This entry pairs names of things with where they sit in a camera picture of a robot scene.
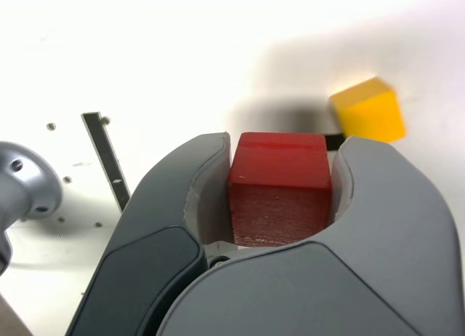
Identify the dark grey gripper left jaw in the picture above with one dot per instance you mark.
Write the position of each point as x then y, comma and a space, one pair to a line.
145, 241

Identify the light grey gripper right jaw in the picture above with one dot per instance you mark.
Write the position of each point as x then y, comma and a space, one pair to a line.
363, 278

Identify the red cube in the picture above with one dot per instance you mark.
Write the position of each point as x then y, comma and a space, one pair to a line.
279, 190

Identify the yellow cube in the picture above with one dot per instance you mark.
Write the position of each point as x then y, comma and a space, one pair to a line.
370, 114

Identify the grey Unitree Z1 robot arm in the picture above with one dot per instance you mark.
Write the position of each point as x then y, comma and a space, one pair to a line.
29, 179

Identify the black tape square outline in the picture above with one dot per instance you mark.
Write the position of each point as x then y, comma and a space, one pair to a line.
333, 141

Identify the black tape strip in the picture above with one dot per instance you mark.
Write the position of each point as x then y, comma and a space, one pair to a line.
105, 158

